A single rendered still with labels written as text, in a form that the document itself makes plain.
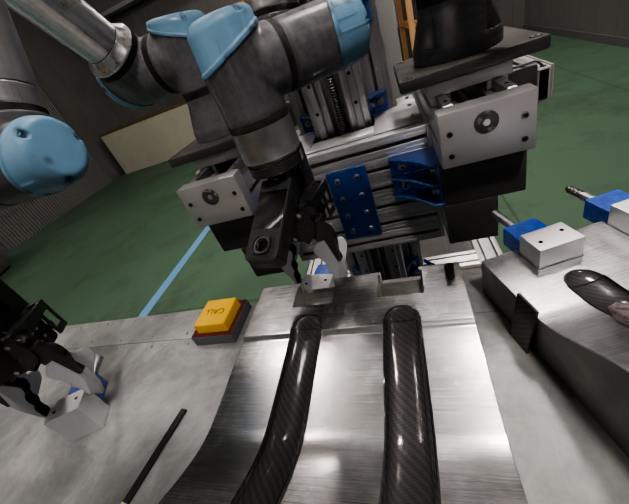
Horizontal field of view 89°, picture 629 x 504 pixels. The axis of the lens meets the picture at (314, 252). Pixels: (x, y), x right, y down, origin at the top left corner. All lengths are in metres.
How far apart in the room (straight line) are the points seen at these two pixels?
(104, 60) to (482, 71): 0.69
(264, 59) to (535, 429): 0.44
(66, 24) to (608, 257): 0.86
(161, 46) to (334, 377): 0.67
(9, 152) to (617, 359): 0.56
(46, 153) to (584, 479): 0.57
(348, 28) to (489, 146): 0.29
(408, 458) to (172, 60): 0.74
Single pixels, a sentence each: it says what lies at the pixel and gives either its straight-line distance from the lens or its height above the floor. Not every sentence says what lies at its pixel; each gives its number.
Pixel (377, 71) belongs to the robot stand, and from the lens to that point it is 0.87.
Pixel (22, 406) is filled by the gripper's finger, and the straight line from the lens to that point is 0.63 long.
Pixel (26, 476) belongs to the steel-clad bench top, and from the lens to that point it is 0.68.
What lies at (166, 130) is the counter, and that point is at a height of 0.54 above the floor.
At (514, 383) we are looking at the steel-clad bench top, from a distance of 0.42.
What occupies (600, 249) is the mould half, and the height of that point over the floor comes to 0.86.
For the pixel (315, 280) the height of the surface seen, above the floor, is 0.85.
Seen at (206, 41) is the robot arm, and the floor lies 1.18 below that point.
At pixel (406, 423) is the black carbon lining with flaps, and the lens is 0.31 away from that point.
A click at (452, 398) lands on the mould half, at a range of 0.31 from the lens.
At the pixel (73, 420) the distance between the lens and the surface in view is 0.61.
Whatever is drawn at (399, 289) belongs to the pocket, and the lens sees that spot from 0.43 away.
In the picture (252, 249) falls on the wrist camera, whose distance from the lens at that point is 0.38.
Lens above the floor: 1.16
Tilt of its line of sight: 33 degrees down
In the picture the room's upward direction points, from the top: 23 degrees counter-clockwise
